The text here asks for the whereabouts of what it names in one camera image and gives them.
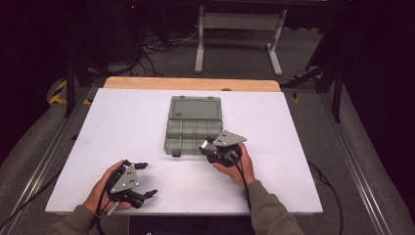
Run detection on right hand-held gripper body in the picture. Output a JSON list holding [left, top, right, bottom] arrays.
[[205, 129, 249, 168]]

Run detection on left hand-held gripper cable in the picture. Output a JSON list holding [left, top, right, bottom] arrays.
[[93, 167, 119, 235]]

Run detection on tangle of black floor cables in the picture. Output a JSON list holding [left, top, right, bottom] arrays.
[[128, 28, 201, 78]]

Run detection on hand-held gripper cable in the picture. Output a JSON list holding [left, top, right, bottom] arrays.
[[232, 152, 253, 212], [93, 167, 119, 235]]

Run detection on dark box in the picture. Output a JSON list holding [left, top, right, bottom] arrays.
[[128, 214, 256, 235]]

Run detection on black metal stand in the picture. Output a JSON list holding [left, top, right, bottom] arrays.
[[280, 62, 345, 124], [64, 57, 99, 119]]

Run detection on white metal stand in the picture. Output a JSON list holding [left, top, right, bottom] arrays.
[[194, 4, 289, 78]]

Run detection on black floor cable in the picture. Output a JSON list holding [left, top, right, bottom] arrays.
[[307, 161, 345, 235]]

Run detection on person's left hand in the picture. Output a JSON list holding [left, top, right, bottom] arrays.
[[82, 159, 133, 213]]

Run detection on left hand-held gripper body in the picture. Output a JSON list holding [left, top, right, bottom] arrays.
[[107, 160, 145, 210]]

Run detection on right hand-held gripper cable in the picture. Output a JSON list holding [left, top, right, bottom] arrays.
[[232, 152, 253, 212]]

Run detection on person's right hand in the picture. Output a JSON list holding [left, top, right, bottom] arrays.
[[212, 142, 256, 188]]

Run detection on yellow black floor tape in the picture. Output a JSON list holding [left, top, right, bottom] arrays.
[[47, 79, 93, 106]]

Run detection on aluminium floor rail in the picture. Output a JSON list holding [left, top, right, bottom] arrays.
[[0, 86, 96, 235], [317, 92, 397, 235]]

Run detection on grey plastic compartment box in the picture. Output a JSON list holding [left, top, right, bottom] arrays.
[[162, 94, 225, 158]]

